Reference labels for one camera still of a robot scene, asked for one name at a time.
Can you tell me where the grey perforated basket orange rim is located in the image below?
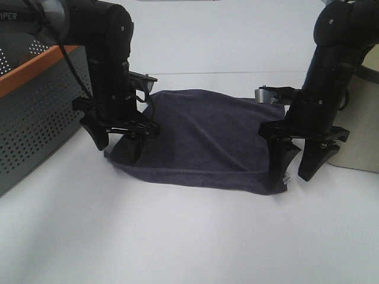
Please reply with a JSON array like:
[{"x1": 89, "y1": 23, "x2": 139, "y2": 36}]
[{"x1": 1, "y1": 34, "x2": 83, "y2": 195}]

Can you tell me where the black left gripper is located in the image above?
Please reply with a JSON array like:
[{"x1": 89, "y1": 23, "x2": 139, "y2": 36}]
[{"x1": 72, "y1": 57, "x2": 160, "y2": 164}]

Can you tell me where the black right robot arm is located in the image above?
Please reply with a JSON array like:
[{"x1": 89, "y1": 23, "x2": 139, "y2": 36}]
[{"x1": 255, "y1": 1, "x2": 378, "y2": 185}]

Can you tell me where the dark blue towel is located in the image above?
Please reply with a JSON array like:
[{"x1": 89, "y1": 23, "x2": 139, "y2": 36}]
[{"x1": 105, "y1": 89, "x2": 287, "y2": 195}]

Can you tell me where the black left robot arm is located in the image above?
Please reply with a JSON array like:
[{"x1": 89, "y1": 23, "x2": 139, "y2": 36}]
[{"x1": 1, "y1": 1, "x2": 160, "y2": 163}]

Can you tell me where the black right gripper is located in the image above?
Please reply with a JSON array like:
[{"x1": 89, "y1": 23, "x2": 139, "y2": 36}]
[{"x1": 258, "y1": 66, "x2": 349, "y2": 189}]

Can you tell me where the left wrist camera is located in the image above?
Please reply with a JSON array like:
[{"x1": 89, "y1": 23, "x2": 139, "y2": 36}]
[{"x1": 129, "y1": 71, "x2": 158, "y2": 96}]

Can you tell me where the beige bin grey rim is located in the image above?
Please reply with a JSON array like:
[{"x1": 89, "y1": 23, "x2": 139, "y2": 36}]
[{"x1": 329, "y1": 46, "x2": 378, "y2": 173}]

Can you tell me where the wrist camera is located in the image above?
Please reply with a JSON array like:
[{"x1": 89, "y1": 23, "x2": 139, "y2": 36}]
[
  {"x1": 254, "y1": 86, "x2": 297, "y2": 105},
  {"x1": 129, "y1": 71, "x2": 158, "y2": 96}
]

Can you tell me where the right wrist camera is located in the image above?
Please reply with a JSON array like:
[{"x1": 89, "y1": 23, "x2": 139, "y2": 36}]
[{"x1": 254, "y1": 86, "x2": 297, "y2": 105}]

